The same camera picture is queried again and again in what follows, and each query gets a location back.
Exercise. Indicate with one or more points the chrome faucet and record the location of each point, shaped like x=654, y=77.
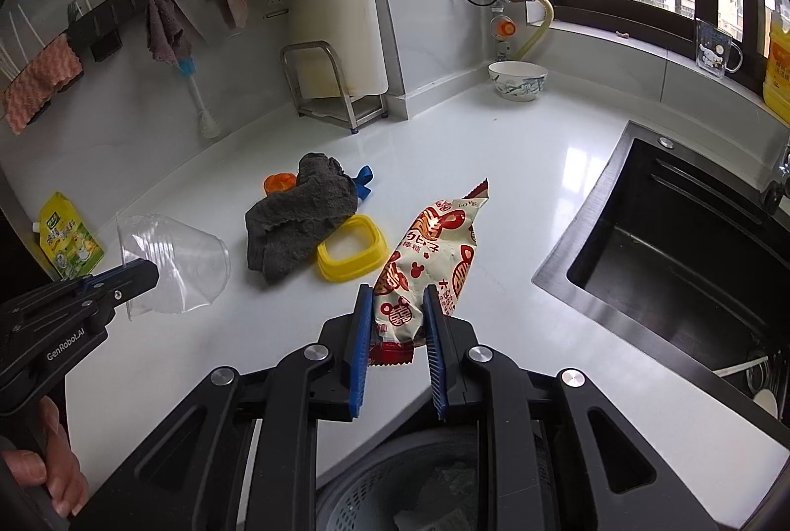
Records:
x=779, y=185

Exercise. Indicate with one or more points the white bottle brush blue collar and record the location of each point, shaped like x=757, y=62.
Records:
x=197, y=99

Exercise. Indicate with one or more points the red and white snack packet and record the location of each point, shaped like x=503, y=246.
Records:
x=426, y=253

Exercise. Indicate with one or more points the orange round lid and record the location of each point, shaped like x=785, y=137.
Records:
x=279, y=182

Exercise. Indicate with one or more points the clear plastic cup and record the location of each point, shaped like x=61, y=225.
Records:
x=179, y=266

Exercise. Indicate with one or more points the pink sponge cloth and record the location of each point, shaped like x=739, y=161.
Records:
x=37, y=87

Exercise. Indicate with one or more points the black kitchen sink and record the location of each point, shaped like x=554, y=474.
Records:
x=648, y=259

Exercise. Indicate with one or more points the yellow square frame lid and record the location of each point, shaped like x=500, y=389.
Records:
x=330, y=262

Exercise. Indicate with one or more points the metal rack stand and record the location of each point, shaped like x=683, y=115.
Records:
x=307, y=45

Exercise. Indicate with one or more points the small orange capped bottle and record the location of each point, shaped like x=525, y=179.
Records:
x=503, y=26

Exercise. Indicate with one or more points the clear glass mug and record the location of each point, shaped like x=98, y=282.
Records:
x=713, y=50

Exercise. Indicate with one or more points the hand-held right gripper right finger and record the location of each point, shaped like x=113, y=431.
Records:
x=435, y=352

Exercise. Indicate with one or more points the person's left hand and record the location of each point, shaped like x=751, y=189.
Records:
x=58, y=444

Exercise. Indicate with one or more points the white patterned bowl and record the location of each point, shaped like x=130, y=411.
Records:
x=518, y=84

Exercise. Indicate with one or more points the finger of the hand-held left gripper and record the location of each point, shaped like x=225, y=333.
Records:
x=133, y=278

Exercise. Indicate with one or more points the yellow oil bottle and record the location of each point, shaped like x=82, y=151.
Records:
x=779, y=68

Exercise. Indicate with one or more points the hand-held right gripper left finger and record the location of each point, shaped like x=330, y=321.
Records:
x=361, y=352

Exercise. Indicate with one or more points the white round dish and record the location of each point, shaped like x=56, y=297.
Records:
x=765, y=402

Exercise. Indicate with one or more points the blue plastic clip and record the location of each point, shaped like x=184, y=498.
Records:
x=364, y=176

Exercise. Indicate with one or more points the yellow seasoning pouch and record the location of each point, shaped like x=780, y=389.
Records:
x=68, y=241

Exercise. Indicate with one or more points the dark grey cloth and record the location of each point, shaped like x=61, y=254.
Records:
x=290, y=222

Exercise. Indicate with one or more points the grey perforated trash basket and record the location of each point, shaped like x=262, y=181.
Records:
x=382, y=494

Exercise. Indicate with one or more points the brown hanging cloth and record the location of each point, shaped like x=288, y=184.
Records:
x=163, y=31

